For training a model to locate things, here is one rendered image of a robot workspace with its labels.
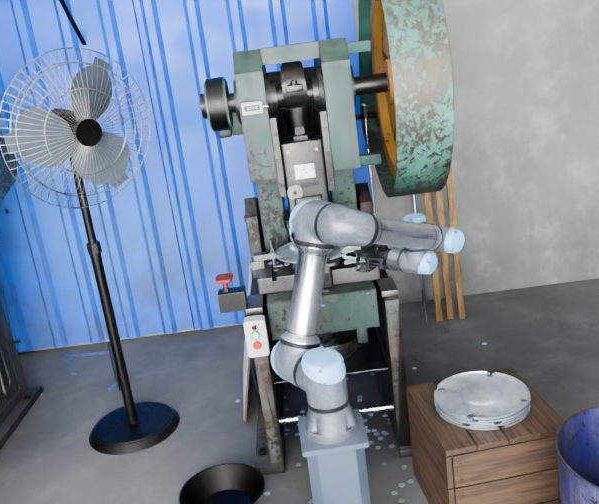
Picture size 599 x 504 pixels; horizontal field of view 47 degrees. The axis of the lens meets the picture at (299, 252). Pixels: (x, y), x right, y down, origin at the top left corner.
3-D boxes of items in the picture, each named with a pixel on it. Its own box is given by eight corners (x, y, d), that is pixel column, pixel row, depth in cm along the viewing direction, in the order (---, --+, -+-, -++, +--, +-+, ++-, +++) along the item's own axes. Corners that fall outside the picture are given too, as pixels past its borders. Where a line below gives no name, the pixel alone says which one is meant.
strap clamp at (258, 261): (293, 264, 260) (290, 238, 257) (250, 270, 260) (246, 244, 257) (293, 259, 266) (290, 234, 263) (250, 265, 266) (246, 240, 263)
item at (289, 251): (266, 248, 258) (266, 246, 258) (337, 233, 266) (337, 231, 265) (288, 269, 232) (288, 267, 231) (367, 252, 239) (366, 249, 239)
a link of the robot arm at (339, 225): (345, 206, 177) (470, 224, 206) (320, 201, 186) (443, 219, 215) (338, 249, 178) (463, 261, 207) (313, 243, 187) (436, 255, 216)
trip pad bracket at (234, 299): (252, 339, 244) (244, 288, 238) (225, 343, 244) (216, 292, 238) (253, 333, 250) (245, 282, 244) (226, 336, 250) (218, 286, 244)
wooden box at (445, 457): (572, 526, 208) (571, 427, 198) (452, 551, 205) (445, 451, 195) (515, 453, 247) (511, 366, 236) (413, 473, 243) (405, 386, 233)
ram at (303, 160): (332, 218, 245) (322, 136, 237) (290, 224, 245) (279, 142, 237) (328, 207, 262) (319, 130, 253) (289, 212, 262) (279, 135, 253)
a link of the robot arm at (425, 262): (437, 246, 220) (439, 270, 223) (407, 243, 227) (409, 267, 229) (426, 253, 214) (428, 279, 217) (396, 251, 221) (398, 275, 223)
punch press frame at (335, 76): (393, 410, 255) (357, 36, 215) (279, 425, 255) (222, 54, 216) (367, 326, 331) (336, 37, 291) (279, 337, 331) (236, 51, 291)
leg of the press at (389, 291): (430, 454, 253) (411, 220, 226) (399, 458, 253) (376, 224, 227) (390, 348, 341) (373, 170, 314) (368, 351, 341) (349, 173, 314)
